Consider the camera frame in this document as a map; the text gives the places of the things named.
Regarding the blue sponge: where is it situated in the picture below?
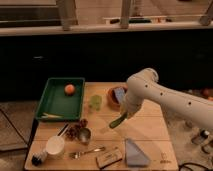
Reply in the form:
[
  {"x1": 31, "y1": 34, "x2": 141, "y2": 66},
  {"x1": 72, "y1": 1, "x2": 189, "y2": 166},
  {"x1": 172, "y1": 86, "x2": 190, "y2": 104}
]
[{"x1": 114, "y1": 87, "x2": 125, "y2": 103}]

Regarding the pine cone small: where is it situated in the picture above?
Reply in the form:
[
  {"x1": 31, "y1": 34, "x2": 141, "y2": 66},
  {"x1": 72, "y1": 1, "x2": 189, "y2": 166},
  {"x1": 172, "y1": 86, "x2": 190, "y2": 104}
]
[{"x1": 79, "y1": 119, "x2": 88, "y2": 127}]

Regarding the metal cup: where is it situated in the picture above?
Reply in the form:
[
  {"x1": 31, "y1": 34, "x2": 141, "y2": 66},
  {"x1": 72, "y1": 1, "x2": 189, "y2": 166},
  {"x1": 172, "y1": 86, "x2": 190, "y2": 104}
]
[{"x1": 78, "y1": 128, "x2": 91, "y2": 144}]

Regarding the blue folded cloth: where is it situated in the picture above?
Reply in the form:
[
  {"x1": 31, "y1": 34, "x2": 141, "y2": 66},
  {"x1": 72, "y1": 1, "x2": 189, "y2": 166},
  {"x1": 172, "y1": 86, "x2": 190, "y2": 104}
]
[{"x1": 125, "y1": 138, "x2": 151, "y2": 167}]

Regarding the green plastic tray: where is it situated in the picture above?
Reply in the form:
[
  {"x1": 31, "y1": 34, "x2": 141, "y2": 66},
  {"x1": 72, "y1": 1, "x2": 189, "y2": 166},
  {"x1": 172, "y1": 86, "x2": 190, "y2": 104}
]
[{"x1": 35, "y1": 77, "x2": 85, "y2": 122}]

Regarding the orange fruit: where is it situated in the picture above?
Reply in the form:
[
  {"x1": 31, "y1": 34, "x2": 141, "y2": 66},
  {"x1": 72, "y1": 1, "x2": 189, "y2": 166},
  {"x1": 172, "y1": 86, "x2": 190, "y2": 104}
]
[{"x1": 64, "y1": 84, "x2": 75, "y2": 96}]

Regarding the black white small brush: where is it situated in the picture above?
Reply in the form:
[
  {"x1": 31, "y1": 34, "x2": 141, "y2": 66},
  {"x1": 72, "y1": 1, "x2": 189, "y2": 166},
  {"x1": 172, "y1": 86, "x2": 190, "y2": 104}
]
[{"x1": 31, "y1": 151, "x2": 47, "y2": 166}]

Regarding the yellow-green bean in tray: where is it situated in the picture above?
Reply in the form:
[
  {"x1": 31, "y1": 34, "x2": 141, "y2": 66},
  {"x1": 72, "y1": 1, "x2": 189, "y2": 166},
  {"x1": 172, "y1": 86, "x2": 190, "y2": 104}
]
[{"x1": 41, "y1": 113, "x2": 62, "y2": 119}]

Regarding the silver fork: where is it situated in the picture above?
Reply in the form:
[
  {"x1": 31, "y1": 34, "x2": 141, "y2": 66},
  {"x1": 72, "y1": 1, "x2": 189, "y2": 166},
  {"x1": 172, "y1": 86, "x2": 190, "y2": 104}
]
[{"x1": 69, "y1": 146, "x2": 106, "y2": 159}]

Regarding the spice bottle rack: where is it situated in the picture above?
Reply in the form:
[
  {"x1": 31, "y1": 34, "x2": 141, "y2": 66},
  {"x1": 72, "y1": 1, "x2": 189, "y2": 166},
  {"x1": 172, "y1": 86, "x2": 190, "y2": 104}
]
[{"x1": 191, "y1": 130, "x2": 211, "y2": 154}]

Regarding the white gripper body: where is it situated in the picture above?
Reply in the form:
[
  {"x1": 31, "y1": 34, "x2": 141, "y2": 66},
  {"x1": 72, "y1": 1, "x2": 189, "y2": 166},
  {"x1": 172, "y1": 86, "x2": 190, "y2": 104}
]
[{"x1": 120, "y1": 100, "x2": 142, "y2": 119}]

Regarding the black cable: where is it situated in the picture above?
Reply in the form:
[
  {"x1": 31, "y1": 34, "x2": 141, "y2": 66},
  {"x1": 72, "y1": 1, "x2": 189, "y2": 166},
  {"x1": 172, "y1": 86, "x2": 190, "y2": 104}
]
[{"x1": 178, "y1": 161, "x2": 211, "y2": 171}]

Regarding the wooden block brush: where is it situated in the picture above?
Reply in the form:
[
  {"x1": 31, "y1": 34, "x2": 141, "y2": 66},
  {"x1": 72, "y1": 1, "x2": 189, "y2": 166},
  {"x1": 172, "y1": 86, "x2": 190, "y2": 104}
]
[{"x1": 96, "y1": 147, "x2": 123, "y2": 169}]

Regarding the green pepper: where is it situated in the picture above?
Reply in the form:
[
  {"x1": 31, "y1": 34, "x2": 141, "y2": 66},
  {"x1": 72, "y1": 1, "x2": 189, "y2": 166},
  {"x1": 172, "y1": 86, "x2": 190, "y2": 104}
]
[{"x1": 109, "y1": 113, "x2": 127, "y2": 129}]

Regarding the pine cone large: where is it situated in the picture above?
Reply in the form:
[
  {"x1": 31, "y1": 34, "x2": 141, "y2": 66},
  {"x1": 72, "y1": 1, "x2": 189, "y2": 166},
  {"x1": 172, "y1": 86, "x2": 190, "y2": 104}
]
[{"x1": 66, "y1": 125, "x2": 79, "y2": 140}]

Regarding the green translucent cup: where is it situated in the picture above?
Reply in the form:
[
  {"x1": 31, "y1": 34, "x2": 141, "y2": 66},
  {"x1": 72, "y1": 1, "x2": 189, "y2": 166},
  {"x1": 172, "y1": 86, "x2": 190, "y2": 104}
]
[{"x1": 89, "y1": 95, "x2": 102, "y2": 111}]

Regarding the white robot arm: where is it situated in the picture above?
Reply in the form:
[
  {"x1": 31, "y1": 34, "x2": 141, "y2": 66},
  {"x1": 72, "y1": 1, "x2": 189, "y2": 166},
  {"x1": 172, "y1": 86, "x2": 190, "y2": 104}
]
[{"x1": 121, "y1": 68, "x2": 213, "y2": 132}]

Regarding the white measuring cup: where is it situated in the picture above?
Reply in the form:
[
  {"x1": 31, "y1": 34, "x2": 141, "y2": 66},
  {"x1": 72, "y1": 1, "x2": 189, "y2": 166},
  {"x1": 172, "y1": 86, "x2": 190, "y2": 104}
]
[{"x1": 45, "y1": 124, "x2": 68, "y2": 158}]

